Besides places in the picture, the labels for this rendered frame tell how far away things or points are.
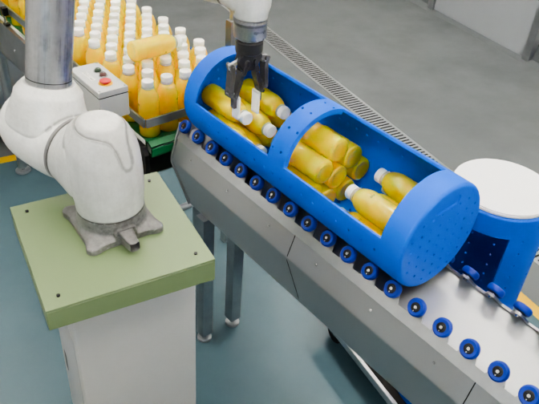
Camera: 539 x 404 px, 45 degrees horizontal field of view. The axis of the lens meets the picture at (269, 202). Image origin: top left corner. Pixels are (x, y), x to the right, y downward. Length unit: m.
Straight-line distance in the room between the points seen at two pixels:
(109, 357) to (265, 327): 1.21
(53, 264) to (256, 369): 1.30
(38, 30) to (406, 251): 0.91
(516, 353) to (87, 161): 1.02
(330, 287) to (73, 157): 0.73
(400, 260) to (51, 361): 1.62
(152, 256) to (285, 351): 1.30
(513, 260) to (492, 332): 0.34
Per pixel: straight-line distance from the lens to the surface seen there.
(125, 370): 1.69
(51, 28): 1.46
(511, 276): 1.94
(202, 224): 2.24
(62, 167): 1.44
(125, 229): 1.47
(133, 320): 1.57
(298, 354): 2.65
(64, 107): 1.49
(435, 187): 1.45
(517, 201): 1.85
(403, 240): 1.43
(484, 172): 1.93
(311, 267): 1.73
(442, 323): 1.51
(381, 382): 2.43
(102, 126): 1.38
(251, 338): 2.69
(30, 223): 1.59
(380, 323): 1.62
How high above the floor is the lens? 2.02
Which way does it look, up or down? 37 degrees down
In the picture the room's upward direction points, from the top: 5 degrees clockwise
